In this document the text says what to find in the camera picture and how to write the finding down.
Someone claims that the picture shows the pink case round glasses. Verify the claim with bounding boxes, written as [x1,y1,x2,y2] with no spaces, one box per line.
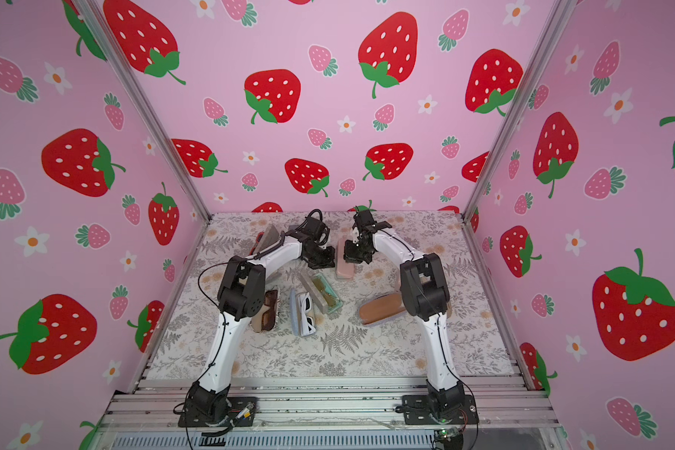
[336,246,356,279]

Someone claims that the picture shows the grey case mint interior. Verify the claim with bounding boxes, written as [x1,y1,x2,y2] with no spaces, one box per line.
[298,271,343,314]

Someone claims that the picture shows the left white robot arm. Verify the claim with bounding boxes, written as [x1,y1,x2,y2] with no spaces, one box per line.
[187,209,336,401]

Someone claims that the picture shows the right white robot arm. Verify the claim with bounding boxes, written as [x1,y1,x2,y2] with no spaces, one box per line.
[344,210,466,422]

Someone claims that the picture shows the grey case with red glasses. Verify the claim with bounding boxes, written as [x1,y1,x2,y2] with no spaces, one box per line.
[249,224,281,256]

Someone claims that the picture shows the grey case tan interior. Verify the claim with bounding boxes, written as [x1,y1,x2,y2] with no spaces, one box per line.
[358,292,406,326]

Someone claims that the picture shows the light blue case white glasses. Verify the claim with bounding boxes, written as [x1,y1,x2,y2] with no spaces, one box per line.
[289,289,316,338]

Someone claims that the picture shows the floral table mat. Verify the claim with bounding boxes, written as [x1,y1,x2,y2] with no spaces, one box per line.
[147,211,516,381]

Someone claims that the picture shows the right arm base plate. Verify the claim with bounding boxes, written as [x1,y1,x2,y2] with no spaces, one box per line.
[395,395,480,427]

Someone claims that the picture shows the aluminium rail frame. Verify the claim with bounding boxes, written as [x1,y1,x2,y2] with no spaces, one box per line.
[84,375,570,449]

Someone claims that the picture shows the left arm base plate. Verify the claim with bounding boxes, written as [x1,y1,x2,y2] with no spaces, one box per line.
[172,397,258,434]

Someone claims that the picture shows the electronics board with cables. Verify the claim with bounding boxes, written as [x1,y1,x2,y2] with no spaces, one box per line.
[431,427,464,450]

